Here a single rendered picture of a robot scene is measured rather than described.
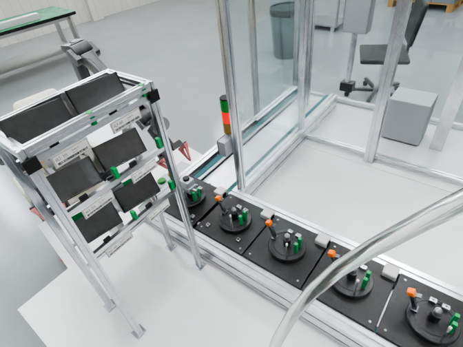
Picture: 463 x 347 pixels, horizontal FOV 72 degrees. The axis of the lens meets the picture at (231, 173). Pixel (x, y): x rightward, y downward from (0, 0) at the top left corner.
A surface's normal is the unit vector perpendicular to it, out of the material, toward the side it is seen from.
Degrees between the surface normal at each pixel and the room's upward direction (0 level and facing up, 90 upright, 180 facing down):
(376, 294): 0
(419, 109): 90
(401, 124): 90
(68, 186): 65
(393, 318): 0
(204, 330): 0
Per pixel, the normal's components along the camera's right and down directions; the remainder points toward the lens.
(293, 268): -0.10, -0.76
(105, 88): 0.57, 0.07
